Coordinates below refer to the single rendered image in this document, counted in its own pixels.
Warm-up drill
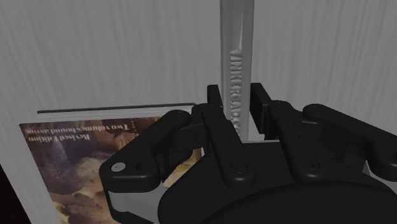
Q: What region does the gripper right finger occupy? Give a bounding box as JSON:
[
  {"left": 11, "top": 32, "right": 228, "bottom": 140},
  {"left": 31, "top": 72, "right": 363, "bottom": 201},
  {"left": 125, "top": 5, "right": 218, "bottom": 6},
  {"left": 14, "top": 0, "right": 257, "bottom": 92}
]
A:
[{"left": 249, "top": 82, "right": 397, "bottom": 183}]

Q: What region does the brown cover book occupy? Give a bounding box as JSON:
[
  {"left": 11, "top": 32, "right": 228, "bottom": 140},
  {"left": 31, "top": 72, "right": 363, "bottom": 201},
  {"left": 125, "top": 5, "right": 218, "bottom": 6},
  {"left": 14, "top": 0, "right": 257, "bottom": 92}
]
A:
[{"left": 18, "top": 102, "right": 205, "bottom": 224}]

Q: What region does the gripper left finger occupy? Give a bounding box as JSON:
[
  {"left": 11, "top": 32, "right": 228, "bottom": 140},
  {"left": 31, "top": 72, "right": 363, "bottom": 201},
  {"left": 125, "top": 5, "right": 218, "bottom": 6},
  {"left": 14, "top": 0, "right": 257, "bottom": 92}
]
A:
[{"left": 99, "top": 84, "right": 257, "bottom": 193}]

